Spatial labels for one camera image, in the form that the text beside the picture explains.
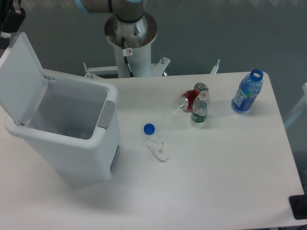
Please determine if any clear green label bottle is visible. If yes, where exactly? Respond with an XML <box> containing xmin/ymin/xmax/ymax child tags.
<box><xmin>191</xmin><ymin>90</ymin><xmax>210</xmax><ymax>123</ymax></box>

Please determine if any white trash can lid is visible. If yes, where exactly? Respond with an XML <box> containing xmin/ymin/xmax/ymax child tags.
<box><xmin>0</xmin><ymin>32</ymin><xmax>54</xmax><ymax>126</ymax></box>

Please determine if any blue plastic bottle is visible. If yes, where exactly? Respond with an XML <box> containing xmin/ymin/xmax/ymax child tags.
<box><xmin>231</xmin><ymin>69</ymin><xmax>263</xmax><ymax>114</ymax></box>

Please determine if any crushed red soda can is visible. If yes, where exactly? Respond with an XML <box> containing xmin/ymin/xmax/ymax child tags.
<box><xmin>178</xmin><ymin>82</ymin><xmax>209</xmax><ymax>113</ymax></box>

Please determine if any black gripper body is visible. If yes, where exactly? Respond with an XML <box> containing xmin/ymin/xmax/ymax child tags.
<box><xmin>0</xmin><ymin>0</ymin><xmax>26</xmax><ymax>33</ymax></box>

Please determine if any white frame at right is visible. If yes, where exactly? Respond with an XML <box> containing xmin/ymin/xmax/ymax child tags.
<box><xmin>283</xmin><ymin>82</ymin><xmax>307</xmax><ymax>130</ymax></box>

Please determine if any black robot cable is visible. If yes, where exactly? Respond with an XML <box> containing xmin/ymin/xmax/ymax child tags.
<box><xmin>120</xmin><ymin>36</ymin><xmax>135</xmax><ymax>78</ymax></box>

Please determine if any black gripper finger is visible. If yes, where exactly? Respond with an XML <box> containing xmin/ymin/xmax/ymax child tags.
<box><xmin>0</xmin><ymin>32</ymin><xmax>11</xmax><ymax>49</ymax></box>

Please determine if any black device at edge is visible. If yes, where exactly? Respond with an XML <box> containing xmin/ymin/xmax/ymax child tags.
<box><xmin>289</xmin><ymin>195</ymin><xmax>307</xmax><ymax>220</ymax></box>

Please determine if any blue bottle cap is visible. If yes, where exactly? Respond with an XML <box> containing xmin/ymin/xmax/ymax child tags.
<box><xmin>143</xmin><ymin>123</ymin><xmax>155</xmax><ymax>135</ymax></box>

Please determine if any white trash can body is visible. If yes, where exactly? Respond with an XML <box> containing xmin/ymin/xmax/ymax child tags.
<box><xmin>5</xmin><ymin>70</ymin><xmax>120</xmax><ymax>181</ymax></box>

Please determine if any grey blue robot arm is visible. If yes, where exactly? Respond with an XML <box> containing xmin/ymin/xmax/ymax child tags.
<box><xmin>0</xmin><ymin>0</ymin><xmax>144</xmax><ymax>49</ymax></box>

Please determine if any crumpled white tissue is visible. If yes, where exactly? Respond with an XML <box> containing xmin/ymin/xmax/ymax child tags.
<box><xmin>146</xmin><ymin>136</ymin><xmax>170</xmax><ymax>162</ymax></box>

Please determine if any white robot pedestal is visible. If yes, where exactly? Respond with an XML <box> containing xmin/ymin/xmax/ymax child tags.
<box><xmin>83</xmin><ymin>11</ymin><xmax>221</xmax><ymax>79</ymax></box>

